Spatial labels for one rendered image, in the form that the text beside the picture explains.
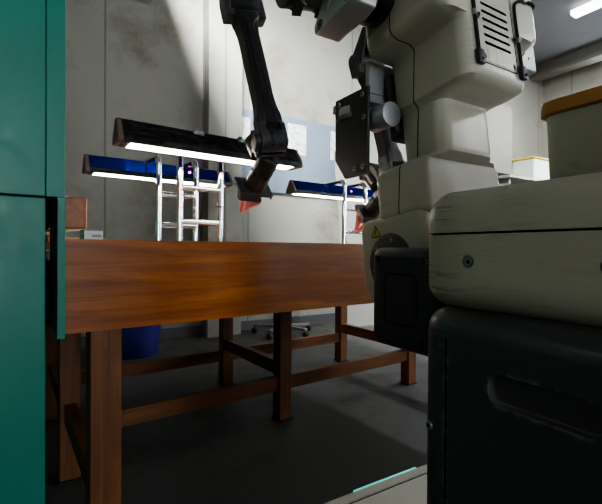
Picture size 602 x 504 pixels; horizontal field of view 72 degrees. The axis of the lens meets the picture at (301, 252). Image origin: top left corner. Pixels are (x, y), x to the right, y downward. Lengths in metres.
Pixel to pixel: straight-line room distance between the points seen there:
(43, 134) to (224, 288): 0.48
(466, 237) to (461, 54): 0.38
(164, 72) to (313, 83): 1.48
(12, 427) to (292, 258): 0.68
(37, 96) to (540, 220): 0.81
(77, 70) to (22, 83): 2.83
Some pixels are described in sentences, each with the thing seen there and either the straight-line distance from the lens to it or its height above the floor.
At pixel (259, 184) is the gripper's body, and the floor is 0.92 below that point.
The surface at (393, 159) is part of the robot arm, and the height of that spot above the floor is 1.02.
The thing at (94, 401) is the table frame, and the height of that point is 0.44.
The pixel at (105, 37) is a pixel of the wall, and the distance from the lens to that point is 3.87.
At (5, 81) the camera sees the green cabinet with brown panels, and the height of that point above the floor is 1.03.
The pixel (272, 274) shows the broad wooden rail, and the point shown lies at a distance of 1.07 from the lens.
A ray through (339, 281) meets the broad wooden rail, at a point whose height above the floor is 0.65.
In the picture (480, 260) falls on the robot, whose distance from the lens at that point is 0.43.
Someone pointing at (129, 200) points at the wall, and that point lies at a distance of 3.56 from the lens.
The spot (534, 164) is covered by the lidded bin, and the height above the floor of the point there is 1.83.
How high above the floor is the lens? 0.75
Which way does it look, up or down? level
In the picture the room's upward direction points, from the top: straight up
